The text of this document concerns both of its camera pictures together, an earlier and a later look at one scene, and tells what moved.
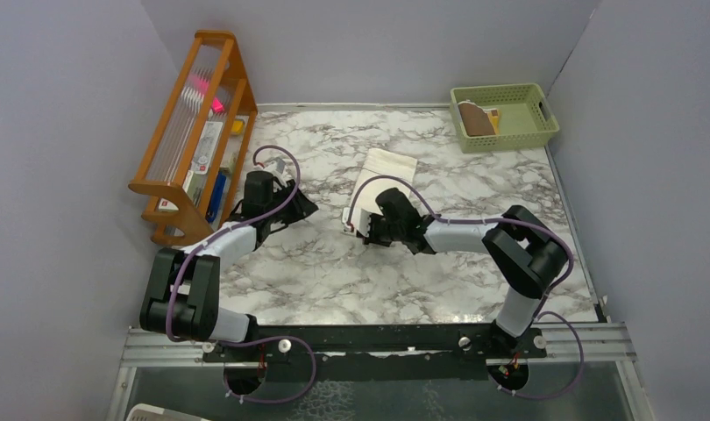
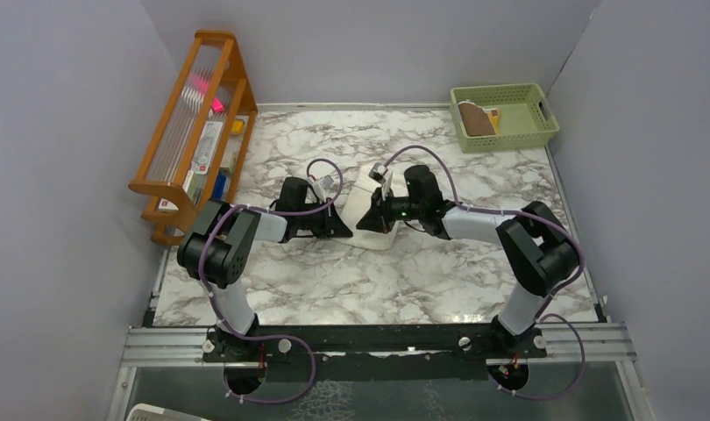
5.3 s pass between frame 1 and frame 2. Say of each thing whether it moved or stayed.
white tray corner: stayed
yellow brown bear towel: stayed
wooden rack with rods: stayed
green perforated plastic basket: stayed
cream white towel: moved
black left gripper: moved
